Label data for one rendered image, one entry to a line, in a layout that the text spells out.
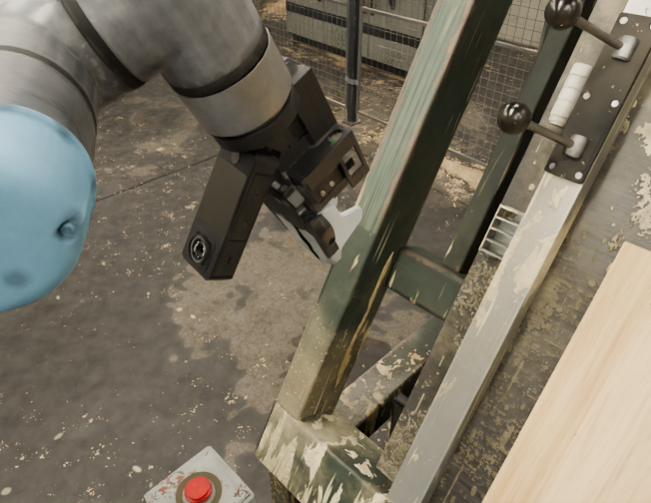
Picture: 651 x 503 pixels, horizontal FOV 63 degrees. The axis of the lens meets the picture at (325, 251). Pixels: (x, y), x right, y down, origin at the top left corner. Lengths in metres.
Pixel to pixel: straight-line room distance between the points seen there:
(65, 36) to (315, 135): 0.20
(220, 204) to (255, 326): 1.98
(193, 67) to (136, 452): 1.84
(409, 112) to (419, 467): 0.52
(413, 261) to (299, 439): 0.36
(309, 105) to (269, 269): 2.27
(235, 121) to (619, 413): 0.58
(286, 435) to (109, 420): 1.30
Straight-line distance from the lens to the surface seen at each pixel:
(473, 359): 0.78
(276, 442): 1.01
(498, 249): 0.80
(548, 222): 0.74
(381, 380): 1.17
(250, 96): 0.36
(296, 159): 0.44
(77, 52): 0.34
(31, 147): 0.22
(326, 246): 0.47
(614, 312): 0.75
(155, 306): 2.58
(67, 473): 2.14
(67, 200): 0.22
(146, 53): 0.34
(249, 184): 0.41
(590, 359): 0.76
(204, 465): 0.91
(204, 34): 0.34
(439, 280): 0.87
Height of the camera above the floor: 1.70
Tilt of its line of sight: 38 degrees down
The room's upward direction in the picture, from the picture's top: straight up
